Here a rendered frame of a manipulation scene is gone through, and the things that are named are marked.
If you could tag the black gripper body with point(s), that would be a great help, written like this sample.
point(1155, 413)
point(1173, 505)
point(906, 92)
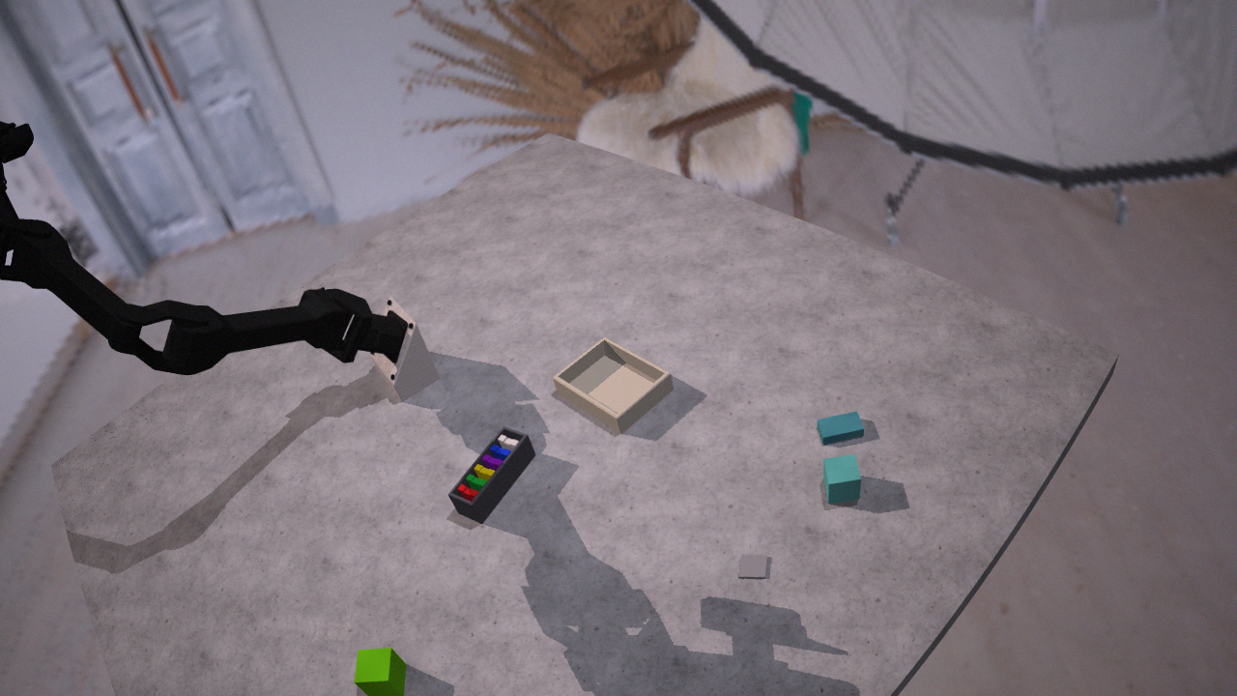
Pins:
point(14, 143)

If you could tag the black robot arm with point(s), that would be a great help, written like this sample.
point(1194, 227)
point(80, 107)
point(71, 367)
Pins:
point(199, 337)

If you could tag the teal rectangular block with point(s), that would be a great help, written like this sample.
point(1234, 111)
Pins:
point(840, 428)

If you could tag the teal cube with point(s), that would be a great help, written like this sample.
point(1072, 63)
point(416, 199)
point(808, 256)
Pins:
point(841, 478)

